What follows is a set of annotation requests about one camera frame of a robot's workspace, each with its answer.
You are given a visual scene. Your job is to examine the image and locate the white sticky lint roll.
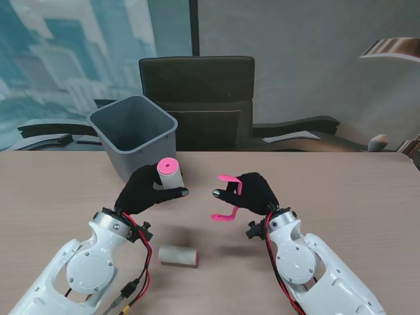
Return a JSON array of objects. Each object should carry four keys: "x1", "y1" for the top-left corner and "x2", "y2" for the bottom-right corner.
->
[
  {"x1": 156, "y1": 157, "x2": 184, "y2": 190},
  {"x1": 158, "y1": 245, "x2": 200, "y2": 269}
]

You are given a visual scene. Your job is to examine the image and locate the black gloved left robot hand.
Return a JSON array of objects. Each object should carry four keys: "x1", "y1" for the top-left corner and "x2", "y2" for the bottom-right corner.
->
[{"x1": 113, "y1": 163, "x2": 190, "y2": 217}]

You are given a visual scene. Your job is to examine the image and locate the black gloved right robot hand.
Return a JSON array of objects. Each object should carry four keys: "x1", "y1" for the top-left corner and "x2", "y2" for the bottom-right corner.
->
[{"x1": 212, "y1": 172, "x2": 280, "y2": 217}]

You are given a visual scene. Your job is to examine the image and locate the copper striped corner piece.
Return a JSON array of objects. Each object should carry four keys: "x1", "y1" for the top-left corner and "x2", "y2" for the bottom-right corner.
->
[{"x1": 398, "y1": 139, "x2": 420, "y2": 155}]

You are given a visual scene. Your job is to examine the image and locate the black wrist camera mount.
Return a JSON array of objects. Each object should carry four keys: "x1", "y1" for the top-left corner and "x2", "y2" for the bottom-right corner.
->
[
  {"x1": 129, "y1": 221, "x2": 154, "y2": 243},
  {"x1": 245, "y1": 220, "x2": 268, "y2": 240}
]

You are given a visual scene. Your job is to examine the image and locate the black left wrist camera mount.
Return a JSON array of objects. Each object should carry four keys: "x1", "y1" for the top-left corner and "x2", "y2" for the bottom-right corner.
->
[{"x1": 129, "y1": 221, "x2": 154, "y2": 243}]

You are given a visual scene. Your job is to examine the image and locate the white paper sheet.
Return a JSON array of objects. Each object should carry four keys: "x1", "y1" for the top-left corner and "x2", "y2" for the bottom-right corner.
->
[{"x1": 262, "y1": 130, "x2": 321, "y2": 144}]

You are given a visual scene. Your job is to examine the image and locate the red black arm cables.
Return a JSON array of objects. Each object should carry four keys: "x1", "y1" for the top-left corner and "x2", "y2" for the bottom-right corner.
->
[
  {"x1": 264, "y1": 213, "x2": 306, "y2": 315},
  {"x1": 104, "y1": 211, "x2": 155, "y2": 315}
]

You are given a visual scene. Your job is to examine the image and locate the grey plastic waste bin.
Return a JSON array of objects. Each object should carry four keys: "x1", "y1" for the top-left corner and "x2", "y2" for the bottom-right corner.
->
[{"x1": 87, "y1": 95, "x2": 180, "y2": 184}]

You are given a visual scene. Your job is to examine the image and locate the black window frame post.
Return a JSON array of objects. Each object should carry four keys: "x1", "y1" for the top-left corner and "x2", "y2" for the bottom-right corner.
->
[{"x1": 189, "y1": 0, "x2": 200, "y2": 56}]

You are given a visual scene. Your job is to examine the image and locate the pink lint roller handle frame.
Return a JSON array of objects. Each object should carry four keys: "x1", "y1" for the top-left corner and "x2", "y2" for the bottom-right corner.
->
[{"x1": 209, "y1": 174, "x2": 245, "y2": 222}]

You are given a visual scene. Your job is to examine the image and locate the red black right arm cables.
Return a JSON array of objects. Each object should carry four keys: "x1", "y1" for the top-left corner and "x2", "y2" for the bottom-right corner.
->
[{"x1": 264, "y1": 213, "x2": 306, "y2": 315}]

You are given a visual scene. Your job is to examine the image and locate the beige round knob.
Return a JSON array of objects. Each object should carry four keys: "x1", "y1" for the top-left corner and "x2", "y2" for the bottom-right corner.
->
[{"x1": 367, "y1": 133, "x2": 390, "y2": 152}]

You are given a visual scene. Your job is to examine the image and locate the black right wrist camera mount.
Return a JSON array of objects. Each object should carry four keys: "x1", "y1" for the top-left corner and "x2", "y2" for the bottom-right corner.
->
[{"x1": 245, "y1": 220, "x2": 268, "y2": 240}]

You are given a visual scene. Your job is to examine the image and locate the red black left arm cables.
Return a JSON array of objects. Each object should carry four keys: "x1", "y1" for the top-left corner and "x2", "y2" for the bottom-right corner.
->
[{"x1": 104, "y1": 211, "x2": 155, "y2": 315}]

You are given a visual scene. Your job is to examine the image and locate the dark curved armrest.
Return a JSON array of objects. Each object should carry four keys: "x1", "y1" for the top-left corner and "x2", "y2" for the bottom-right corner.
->
[
  {"x1": 251, "y1": 115, "x2": 370, "y2": 152},
  {"x1": 16, "y1": 117, "x2": 109, "y2": 152}
]

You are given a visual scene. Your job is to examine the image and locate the copper striped shelf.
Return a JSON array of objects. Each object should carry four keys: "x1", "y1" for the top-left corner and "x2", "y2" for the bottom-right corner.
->
[{"x1": 359, "y1": 37, "x2": 420, "y2": 62}]

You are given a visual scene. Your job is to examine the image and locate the black office chair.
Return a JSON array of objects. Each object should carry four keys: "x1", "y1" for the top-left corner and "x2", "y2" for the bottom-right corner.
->
[{"x1": 138, "y1": 55, "x2": 256, "y2": 152}]

